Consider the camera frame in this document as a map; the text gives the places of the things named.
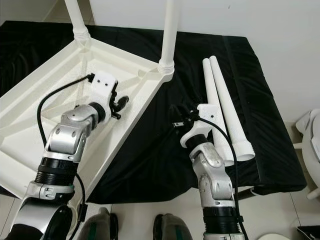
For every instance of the white plastic children table top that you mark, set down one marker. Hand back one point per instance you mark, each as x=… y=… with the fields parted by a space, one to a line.
x=25 y=140

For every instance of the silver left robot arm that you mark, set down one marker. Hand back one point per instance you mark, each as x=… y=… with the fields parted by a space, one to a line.
x=65 y=145

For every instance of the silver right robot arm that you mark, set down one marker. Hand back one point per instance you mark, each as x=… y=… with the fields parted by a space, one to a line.
x=217 y=190

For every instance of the black table cloth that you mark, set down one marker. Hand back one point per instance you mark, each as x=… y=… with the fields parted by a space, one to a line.
x=155 y=140

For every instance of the grey right robot leg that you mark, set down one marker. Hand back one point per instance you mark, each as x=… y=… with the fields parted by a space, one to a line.
x=180 y=227

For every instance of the grey robot leg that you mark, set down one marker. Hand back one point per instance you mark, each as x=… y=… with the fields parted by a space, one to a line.
x=100 y=225
x=180 y=227

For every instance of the grey left robot leg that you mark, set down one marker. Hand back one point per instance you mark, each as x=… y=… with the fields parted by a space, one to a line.
x=100 y=225

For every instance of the white plastic chair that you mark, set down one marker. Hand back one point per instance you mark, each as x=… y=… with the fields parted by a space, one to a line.
x=307 y=140

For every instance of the white round object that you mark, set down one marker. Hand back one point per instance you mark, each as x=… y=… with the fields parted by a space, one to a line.
x=272 y=236

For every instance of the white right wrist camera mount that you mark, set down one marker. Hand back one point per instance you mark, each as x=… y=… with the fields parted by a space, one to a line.
x=210 y=115

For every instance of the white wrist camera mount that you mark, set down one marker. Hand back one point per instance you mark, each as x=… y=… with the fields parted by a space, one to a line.
x=210 y=115
x=105 y=82

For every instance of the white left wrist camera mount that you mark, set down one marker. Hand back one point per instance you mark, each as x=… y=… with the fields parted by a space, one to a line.
x=105 y=82

